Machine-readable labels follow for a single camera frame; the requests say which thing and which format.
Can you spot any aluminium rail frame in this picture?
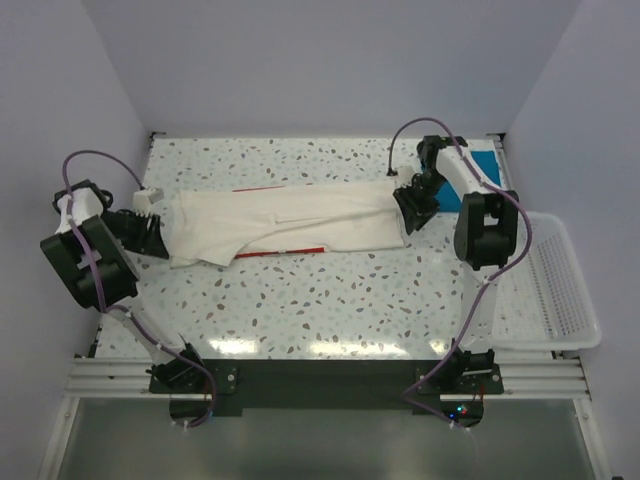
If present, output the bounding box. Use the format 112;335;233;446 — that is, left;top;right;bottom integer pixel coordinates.
39;130;616;480

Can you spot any folded blue t shirt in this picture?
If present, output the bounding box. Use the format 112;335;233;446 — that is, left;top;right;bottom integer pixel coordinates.
435;147;502;213

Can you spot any white plastic basket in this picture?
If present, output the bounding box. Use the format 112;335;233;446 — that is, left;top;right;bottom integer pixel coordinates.
492;212;602;351

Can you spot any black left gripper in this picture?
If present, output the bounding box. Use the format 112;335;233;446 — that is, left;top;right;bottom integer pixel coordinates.
100;209;169;258

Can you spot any white t shirt red print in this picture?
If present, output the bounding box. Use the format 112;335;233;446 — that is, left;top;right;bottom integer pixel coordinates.
168;180;404;268

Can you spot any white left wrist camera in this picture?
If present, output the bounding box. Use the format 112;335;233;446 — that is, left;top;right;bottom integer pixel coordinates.
131;188;164;215

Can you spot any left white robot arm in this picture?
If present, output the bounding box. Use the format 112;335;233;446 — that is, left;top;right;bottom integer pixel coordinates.
40;180;212;393

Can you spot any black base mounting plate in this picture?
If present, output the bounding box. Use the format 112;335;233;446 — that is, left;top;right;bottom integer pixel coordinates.
149;357;504;427

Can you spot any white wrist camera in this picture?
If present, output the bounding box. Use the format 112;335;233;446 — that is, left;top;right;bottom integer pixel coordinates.
131;188;164;215
389;165;415;188

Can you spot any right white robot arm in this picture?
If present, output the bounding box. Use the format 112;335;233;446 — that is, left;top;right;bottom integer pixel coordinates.
393;136;519;393

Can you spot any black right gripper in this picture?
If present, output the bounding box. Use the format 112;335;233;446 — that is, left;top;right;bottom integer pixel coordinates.
393;169;446;235

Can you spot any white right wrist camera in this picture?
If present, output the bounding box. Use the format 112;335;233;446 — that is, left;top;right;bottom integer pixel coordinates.
389;165;415;188

